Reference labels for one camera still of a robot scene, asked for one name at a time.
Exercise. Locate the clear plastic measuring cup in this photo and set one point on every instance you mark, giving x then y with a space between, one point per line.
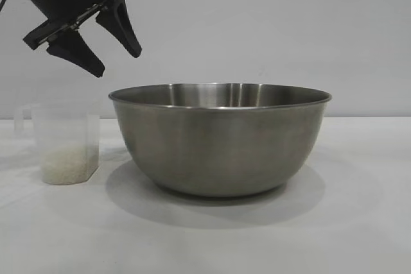
64 133

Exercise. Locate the white rice grains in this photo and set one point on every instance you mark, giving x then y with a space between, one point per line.
67 168

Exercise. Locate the stainless steel mixing bowl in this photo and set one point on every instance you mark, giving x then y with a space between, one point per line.
221 145

